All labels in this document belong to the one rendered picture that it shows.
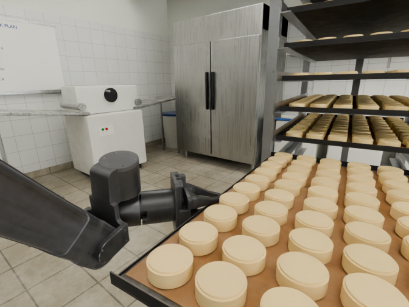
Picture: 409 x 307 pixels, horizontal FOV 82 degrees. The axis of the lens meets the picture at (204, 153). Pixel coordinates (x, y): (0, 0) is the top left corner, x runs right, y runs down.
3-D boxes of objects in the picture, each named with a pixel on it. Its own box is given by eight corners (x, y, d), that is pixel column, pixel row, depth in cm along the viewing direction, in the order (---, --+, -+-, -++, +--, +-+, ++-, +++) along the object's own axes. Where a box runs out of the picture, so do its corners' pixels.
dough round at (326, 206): (318, 204, 42) (319, 194, 41) (343, 218, 37) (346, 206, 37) (296, 209, 40) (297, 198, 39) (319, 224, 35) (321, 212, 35)
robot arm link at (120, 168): (58, 244, 35) (101, 269, 32) (37, 179, 29) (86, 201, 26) (117, 200, 44) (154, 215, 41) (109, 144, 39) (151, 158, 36)
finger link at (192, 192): (220, 211, 48) (174, 216, 46) (221, 178, 46) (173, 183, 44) (232, 229, 42) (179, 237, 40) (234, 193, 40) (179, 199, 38)
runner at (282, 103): (282, 113, 71) (283, 103, 70) (273, 112, 72) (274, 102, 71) (312, 98, 123) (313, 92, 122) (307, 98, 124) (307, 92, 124)
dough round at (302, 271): (290, 306, 22) (292, 288, 21) (267, 267, 27) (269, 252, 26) (338, 299, 23) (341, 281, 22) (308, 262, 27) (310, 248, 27)
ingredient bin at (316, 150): (269, 173, 323) (274, 117, 301) (284, 161, 373) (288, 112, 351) (311, 182, 293) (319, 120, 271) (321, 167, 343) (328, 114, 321)
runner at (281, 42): (287, 48, 65) (288, 36, 65) (277, 49, 67) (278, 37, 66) (316, 61, 118) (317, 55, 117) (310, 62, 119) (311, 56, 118)
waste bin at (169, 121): (195, 144, 483) (194, 111, 464) (177, 150, 442) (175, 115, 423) (176, 141, 515) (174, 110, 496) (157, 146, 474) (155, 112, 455)
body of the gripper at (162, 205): (181, 218, 46) (142, 223, 45) (180, 170, 44) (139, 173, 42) (187, 239, 40) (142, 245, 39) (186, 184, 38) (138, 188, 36)
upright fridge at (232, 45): (277, 159, 381) (288, 17, 321) (251, 177, 313) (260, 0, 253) (208, 147, 463) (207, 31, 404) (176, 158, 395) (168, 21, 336)
